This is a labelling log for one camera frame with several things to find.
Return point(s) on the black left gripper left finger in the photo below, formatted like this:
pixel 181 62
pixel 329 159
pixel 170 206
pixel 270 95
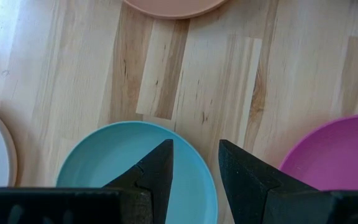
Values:
pixel 158 177

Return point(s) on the magenta pink plate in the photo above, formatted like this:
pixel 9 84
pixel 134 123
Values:
pixel 337 155

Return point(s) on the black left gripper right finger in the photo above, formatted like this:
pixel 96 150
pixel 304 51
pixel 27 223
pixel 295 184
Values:
pixel 250 193

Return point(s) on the pale teal plate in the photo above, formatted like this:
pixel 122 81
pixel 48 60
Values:
pixel 104 158

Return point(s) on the terracotta plate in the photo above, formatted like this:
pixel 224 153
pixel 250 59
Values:
pixel 176 7

